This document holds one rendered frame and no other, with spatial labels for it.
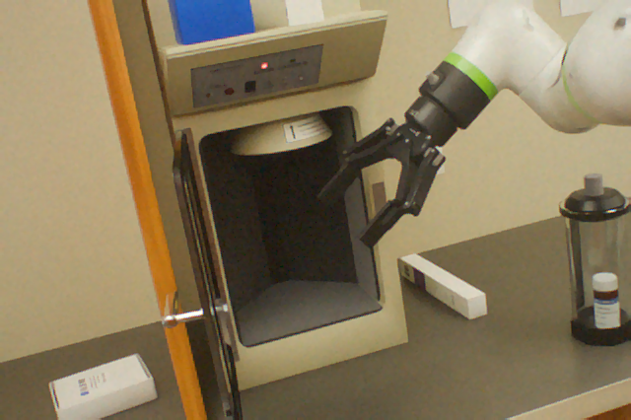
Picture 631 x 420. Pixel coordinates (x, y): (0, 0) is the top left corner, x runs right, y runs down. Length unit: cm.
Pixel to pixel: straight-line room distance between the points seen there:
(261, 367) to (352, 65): 52
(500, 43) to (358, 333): 54
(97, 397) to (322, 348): 38
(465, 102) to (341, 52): 19
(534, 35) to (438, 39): 65
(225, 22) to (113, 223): 69
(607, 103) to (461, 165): 112
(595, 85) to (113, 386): 94
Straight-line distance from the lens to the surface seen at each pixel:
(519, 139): 188
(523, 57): 112
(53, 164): 162
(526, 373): 125
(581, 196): 126
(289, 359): 131
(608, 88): 70
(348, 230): 142
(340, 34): 111
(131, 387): 134
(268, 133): 123
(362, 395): 123
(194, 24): 106
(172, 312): 96
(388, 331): 135
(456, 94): 110
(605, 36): 70
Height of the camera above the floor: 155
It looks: 15 degrees down
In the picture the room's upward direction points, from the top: 10 degrees counter-clockwise
